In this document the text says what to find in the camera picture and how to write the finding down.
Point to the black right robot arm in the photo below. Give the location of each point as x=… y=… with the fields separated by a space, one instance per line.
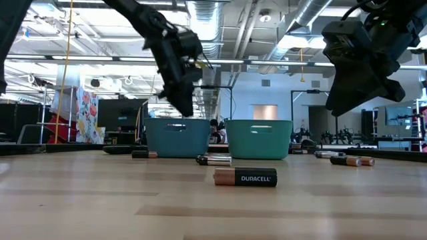
x=407 y=13

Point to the black partition wall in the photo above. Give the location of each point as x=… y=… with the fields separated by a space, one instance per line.
x=10 y=120

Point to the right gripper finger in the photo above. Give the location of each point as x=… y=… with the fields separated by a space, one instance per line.
x=393 y=90
x=353 y=86

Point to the silver slanted ventilation duct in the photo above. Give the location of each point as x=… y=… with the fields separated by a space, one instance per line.
x=310 y=13

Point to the silver spiral ventilation duct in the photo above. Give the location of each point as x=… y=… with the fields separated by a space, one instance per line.
x=213 y=20

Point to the blue plastic bin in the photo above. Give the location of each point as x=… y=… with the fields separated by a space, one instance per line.
x=180 y=143

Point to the black Roku remote control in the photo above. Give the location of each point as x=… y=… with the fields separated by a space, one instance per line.
x=116 y=149

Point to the floral patterned panel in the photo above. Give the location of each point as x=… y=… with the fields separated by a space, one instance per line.
x=87 y=116

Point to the Duracell battery black copper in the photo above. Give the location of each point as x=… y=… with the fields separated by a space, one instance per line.
x=368 y=161
x=141 y=154
x=253 y=178
x=343 y=161

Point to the grey wall vent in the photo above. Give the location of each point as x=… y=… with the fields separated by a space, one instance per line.
x=315 y=84
x=266 y=83

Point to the person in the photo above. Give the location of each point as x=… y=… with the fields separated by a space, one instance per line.
x=215 y=133

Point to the grey door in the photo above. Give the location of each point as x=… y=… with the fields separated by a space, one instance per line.
x=318 y=120

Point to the teal green plastic bin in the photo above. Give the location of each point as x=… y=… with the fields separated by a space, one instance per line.
x=258 y=145

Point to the bright wall window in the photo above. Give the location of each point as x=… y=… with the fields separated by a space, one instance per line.
x=265 y=112

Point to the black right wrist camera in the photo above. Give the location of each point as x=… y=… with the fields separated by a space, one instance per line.
x=345 y=36

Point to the grey desk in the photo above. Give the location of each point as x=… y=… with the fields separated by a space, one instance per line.
x=393 y=145

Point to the black background robot arm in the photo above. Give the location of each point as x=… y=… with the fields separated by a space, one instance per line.
x=340 y=136
x=297 y=135

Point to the silver black Energizer battery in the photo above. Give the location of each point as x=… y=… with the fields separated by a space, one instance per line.
x=218 y=154
x=328 y=154
x=217 y=161

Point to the wall screen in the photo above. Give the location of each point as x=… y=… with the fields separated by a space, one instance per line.
x=397 y=115

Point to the black table edge frame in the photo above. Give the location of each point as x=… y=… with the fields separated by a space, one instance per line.
x=66 y=148

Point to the grey chair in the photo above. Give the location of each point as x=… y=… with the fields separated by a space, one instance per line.
x=28 y=133

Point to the black speaker cabinet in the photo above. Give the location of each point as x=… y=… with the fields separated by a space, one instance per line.
x=367 y=121

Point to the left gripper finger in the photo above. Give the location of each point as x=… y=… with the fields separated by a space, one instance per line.
x=183 y=100
x=166 y=94

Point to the silver metal rack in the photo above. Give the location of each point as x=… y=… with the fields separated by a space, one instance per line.
x=43 y=110

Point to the round ceiling detector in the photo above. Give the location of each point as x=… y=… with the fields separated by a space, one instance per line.
x=265 y=18

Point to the red stairs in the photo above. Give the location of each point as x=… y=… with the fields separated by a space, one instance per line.
x=65 y=131

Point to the black monitor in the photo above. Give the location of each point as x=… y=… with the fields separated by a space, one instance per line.
x=120 y=115

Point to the overhead LED light bar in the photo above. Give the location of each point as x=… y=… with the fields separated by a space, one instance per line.
x=283 y=62

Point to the black metal rig frame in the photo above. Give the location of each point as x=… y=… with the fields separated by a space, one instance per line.
x=313 y=91

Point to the white metal shelf rack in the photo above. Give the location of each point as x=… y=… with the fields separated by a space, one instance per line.
x=417 y=116

